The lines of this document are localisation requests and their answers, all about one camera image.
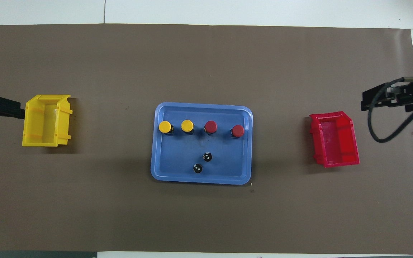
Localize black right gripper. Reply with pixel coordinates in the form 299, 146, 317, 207
361, 82, 413, 113

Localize yellow plastic bin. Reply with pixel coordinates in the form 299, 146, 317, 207
22, 94, 73, 147

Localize red plastic bin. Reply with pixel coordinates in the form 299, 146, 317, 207
309, 111, 360, 168

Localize brown table mat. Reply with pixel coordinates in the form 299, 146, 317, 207
0, 23, 413, 253

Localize blue plastic tray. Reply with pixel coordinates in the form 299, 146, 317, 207
151, 102, 253, 185

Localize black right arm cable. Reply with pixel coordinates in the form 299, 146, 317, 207
367, 77, 413, 143

